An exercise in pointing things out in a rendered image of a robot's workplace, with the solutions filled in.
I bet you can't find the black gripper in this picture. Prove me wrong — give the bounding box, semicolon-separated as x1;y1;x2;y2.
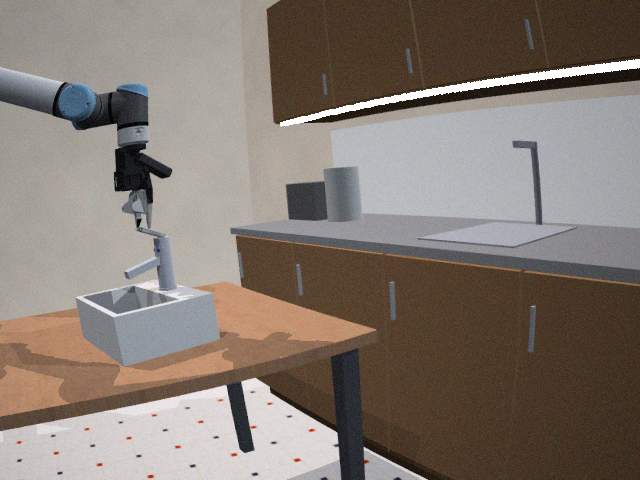
114;143;153;229

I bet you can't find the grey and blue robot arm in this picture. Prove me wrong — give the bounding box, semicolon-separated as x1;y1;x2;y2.
0;67;172;179

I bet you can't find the grey square sink basin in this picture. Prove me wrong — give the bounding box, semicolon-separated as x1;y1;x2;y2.
75;280;220;367

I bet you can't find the grey mixer tap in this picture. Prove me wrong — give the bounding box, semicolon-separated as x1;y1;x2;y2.
124;227;177;291

